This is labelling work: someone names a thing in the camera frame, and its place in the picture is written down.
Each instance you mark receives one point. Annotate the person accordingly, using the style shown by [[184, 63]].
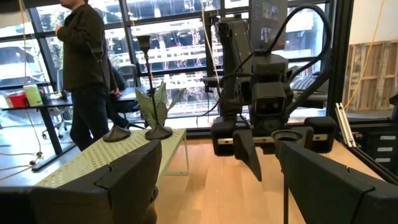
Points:
[[115, 82], [84, 62]]

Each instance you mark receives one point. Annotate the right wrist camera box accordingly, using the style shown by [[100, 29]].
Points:
[[269, 104]]

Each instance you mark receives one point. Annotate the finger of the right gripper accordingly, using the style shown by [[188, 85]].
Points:
[[248, 152]]

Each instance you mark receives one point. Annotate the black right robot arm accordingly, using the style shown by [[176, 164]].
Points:
[[236, 62]]

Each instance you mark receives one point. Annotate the black candle stick holder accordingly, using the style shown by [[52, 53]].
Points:
[[116, 134], [158, 133], [286, 135]]

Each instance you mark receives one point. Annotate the black desk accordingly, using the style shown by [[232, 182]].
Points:
[[51, 130]]

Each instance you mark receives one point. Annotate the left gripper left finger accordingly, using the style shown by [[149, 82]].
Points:
[[124, 186]]

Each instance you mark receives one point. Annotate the black office chair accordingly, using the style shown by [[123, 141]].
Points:
[[129, 74]]

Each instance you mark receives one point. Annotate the red box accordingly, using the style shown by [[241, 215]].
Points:
[[18, 101]]

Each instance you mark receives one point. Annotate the snake plant in white pot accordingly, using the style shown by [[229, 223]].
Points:
[[146, 105]]

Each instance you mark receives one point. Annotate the wooden pallet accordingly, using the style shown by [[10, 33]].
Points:
[[373, 84]]

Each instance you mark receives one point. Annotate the silver aluminium bracket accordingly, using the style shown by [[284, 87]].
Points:
[[345, 124]]

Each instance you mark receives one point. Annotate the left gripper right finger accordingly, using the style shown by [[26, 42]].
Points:
[[326, 193]]

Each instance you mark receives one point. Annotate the green perforated metal shelf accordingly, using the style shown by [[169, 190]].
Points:
[[93, 155]]

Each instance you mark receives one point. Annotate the black monitor screen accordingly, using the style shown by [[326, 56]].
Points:
[[267, 18]]

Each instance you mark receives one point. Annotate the grey office chair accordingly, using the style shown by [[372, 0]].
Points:
[[59, 118]]

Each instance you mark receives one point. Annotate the light green canister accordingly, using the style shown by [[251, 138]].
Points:
[[32, 95]]

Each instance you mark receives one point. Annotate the black cabinet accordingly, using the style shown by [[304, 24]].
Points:
[[382, 149]]

